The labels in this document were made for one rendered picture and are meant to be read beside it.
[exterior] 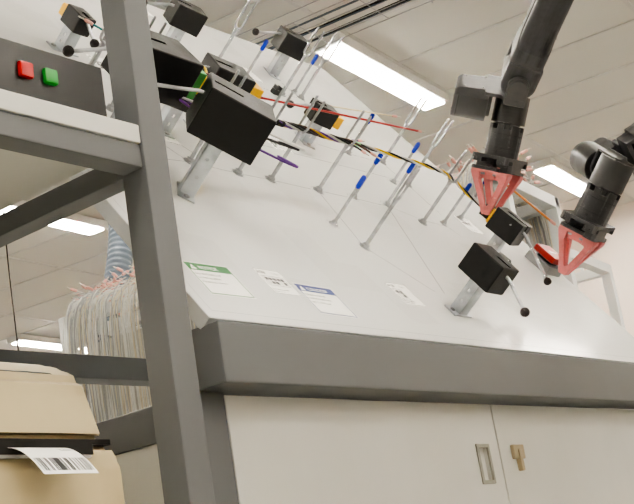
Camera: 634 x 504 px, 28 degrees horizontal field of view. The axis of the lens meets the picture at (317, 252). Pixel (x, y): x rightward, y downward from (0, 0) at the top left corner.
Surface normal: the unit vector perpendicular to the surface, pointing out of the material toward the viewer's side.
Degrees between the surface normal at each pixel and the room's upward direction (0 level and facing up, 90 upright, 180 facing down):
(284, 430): 90
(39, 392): 72
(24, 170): 180
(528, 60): 141
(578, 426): 90
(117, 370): 90
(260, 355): 90
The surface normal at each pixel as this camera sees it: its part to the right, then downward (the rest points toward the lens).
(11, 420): 0.72, -0.56
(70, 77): 0.77, -0.29
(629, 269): -0.52, -0.14
